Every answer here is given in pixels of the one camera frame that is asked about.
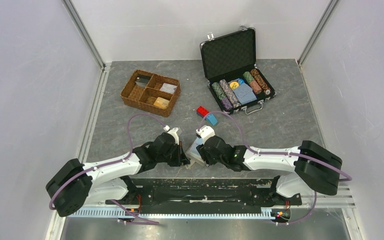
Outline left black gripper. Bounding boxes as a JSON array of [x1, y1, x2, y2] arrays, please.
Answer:
[[157, 141, 190, 167]]

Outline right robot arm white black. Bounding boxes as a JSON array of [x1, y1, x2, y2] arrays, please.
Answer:
[[196, 136, 343, 204]]

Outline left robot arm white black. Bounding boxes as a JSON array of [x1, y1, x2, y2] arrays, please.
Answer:
[[45, 132, 190, 217]]

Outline gold cards in basket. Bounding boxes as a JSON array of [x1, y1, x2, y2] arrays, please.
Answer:
[[153, 97, 170, 109]]

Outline silver VIP cards stack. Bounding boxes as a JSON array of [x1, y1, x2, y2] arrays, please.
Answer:
[[159, 83, 177, 95]]

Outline blue playing card deck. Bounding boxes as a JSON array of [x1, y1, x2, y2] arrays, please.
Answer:
[[232, 83, 257, 105]]

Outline black cards in basket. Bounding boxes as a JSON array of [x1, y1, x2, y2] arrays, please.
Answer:
[[135, 74, 152, 88]]

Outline blue toy brick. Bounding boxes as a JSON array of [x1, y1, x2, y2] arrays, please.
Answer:
[[205, 114, 218, 126]]

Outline red toy brick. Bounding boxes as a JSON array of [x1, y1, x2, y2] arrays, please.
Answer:
[[196, 106, 210, 119]]

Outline purple poker chip row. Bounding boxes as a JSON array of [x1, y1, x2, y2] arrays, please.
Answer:
[[218, 79, 241, 108]]

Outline green poker chip row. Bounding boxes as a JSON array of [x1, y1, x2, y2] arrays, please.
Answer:
[[211, 82, 233, 111]]

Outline brown wicker divided basket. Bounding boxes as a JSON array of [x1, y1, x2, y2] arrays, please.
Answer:
[[120, 69, 181, 117]]

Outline yellow dealer button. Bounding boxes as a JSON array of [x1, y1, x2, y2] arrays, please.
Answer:
[[228, 80, 240, 90]]

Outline black poker chip case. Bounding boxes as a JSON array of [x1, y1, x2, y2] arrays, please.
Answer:
[[199, 26, 277, 115]]

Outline green pink chip row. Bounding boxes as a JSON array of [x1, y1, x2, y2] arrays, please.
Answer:
[[243, 71, 262, 95]]

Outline brown poker chip row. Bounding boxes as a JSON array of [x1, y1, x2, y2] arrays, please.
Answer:
[[250, 68, 272, 96]]

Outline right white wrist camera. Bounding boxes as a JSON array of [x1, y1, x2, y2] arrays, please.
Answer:
[[195, 125, 216, 144]]

